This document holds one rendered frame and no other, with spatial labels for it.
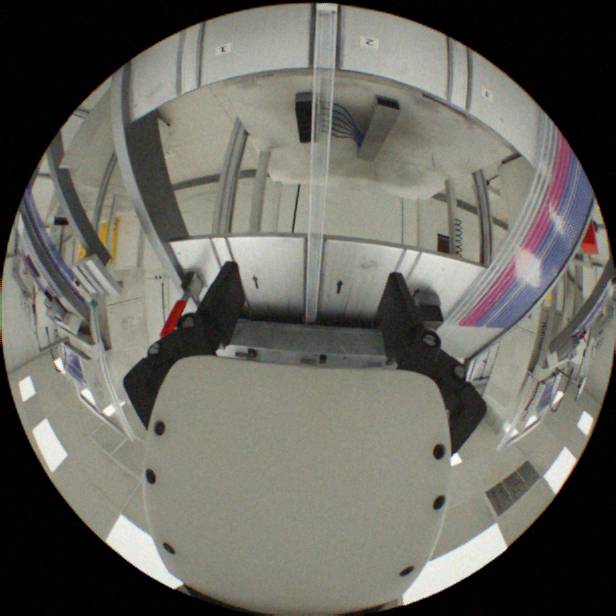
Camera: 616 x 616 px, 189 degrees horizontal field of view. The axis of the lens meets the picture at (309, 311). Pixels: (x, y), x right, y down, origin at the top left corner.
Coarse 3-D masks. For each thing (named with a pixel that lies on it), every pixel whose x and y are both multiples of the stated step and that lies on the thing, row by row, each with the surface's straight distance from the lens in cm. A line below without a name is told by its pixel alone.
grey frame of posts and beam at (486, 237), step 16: (240, 128) 65; (240, 144) 61; (224, 160) 60; (240, 160) 60; (224, 176) 57; (480, 176) 78; (480, 192) 74; (224, 208) 53; (480, 208) 74; (224, 224) 52; (480, 224) 72; (480, 240) 71; (480, 256) 70; (464, 368) 73
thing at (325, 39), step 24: (336, 24) 20; (312, 120) 17; (312, 144) 17; (312, 168) 18; (312, 192) 19; (312, 216) 20; (312, 240) 21; (312, 264) 23; (312, 288) 27; (312, 312) 31
